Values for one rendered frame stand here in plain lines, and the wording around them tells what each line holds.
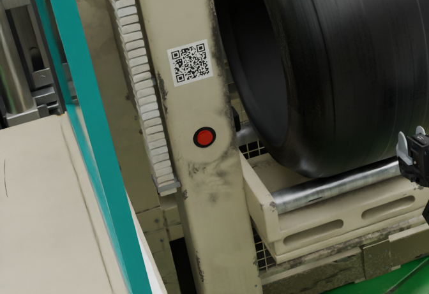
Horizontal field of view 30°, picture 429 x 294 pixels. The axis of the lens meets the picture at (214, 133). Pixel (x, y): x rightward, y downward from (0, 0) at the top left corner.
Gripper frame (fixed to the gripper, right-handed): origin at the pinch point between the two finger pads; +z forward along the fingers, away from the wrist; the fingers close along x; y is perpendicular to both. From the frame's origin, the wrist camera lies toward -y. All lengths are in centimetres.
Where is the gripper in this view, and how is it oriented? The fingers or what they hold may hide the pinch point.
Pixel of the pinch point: (403, 149)
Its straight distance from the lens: 149.2
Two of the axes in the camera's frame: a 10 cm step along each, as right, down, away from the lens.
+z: -2.8, -3.4, 9.0
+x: -9.4, 2.8, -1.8
